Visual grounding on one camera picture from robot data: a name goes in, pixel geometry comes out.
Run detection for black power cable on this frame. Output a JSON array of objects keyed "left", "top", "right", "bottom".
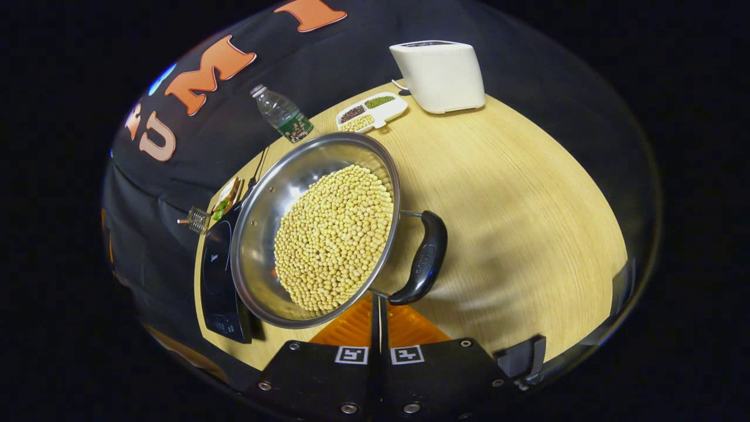
[{"left": 247, "top": 147, "right": 271, "bottom": 191}]

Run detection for black backdrop cloth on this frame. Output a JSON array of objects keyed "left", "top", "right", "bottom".
[{"left": 104, "top": 0, "right": 660, "bottom": 376}]

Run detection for stainless steel pot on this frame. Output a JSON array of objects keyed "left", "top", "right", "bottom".
[{"left": 230, "top": 132, "right": 449, "bottom": 329}]

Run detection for black induction cooktop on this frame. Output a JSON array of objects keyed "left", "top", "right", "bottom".
[{"left": 200, "top": 199, "right": 254, "bottom": 344}]

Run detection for pile of soybeans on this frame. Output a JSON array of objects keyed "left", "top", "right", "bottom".
[{"left": 274, "top": 164, "right": 394, "bottom": 312}]

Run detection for sandwich on plate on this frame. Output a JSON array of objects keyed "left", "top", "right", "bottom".
[{"left": 211, "top": 178, "right": 244, "bottom": 221}]

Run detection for wire mesh holder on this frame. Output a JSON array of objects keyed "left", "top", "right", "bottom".
[{"left": 178, "top": 206, "right": 210, "bottom": 234}]

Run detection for clear plastic water bottle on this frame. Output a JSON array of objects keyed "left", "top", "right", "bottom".
[{"left": 250, "top": 84, "right": 315, "bottom": 144}]

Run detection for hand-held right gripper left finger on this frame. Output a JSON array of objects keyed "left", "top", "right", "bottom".
[{"left": 258, "top": 293, "right": 381, "bottom": 422}]

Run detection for white divided bean tray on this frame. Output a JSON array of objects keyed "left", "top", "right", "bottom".
[{"left": 336, "top": 92, "right": 409, "bottom": 134}]

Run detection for white countertop appliance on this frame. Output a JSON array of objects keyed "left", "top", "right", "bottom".
[{"left": 389, "top": 40, "right": 486, "bottom": 114}]

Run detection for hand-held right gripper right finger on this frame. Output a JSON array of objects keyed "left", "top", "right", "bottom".
[{"left": 380, "top": 293, "right": 519, "bottom": 422}]

